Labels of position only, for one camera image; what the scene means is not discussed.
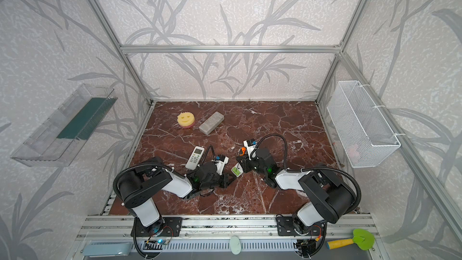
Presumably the yellow smiley sponge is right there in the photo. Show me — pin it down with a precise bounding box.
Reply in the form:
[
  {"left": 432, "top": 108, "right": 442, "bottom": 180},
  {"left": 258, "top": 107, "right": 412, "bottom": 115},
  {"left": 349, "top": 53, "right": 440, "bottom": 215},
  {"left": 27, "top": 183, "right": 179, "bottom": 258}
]
[{"left": 177, "top": 112, "right": 196, "bottom": 128}]

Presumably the white wire mesh basket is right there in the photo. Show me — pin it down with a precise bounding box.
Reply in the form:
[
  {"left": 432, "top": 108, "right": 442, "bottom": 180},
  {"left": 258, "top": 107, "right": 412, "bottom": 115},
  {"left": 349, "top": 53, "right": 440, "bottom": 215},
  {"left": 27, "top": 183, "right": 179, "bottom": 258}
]
[{"left": 327, "top": 81, "right": 401, "bottom": 168}]

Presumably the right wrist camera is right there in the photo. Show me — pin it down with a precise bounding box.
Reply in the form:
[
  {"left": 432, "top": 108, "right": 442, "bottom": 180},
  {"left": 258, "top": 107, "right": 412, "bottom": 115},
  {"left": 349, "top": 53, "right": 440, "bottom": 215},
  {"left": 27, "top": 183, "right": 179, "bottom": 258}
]
[{"left": 243, "top": 138, "right": 257, "bottom": 160}]

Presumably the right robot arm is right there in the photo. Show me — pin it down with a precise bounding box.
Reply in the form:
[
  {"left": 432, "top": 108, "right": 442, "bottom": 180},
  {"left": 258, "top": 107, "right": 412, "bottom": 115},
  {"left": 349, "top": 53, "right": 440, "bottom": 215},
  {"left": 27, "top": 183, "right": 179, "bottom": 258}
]
[{"left": 236, "top": 148, "right": 362, "bottom": 235}]

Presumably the clear plastic wall shelf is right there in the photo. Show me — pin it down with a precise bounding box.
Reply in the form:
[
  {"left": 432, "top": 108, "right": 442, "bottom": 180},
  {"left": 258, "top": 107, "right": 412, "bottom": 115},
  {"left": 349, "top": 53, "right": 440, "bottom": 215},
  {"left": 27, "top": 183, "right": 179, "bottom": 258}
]
[{"left": 11, "top": 84, "right": 118, "bottom": 167}]

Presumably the pale green oval knob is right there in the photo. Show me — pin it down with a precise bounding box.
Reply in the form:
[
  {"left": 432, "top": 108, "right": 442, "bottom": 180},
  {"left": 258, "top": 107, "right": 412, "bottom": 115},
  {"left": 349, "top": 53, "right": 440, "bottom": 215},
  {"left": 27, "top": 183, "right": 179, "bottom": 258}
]
[{"left": 229, "top": 236, "right": 242, "bottom": 255}]

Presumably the grey stone block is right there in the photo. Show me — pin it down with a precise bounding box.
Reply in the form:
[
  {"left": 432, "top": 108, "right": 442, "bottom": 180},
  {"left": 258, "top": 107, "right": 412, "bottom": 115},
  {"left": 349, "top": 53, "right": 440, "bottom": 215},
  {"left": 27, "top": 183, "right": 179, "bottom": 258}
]
[{"left": 199, "top": 112, "right": 225, "bottom": 136}]

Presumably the white remote with batteries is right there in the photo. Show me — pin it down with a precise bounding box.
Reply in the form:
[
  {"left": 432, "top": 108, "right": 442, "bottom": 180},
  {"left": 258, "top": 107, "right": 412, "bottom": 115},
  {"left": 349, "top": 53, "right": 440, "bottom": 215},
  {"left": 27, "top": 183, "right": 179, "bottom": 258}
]
[{"left": 231, "top": 163, "right": 244, "bottom": 177}]

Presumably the white remote with display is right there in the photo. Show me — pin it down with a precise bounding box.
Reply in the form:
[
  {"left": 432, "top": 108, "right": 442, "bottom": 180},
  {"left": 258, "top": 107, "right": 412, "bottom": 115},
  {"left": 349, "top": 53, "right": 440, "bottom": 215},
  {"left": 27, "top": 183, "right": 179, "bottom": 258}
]
[{"left": 185, "top": 146, "right": 205, "bottom": 170}]

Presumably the green yellow toy hammer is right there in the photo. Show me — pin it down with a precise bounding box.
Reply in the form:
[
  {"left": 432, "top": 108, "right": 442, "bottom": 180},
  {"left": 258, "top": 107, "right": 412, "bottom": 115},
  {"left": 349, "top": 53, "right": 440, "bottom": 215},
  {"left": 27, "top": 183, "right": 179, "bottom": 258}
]
[{"left": 327, "top": 229, "right": 375, "bottom": 251}]

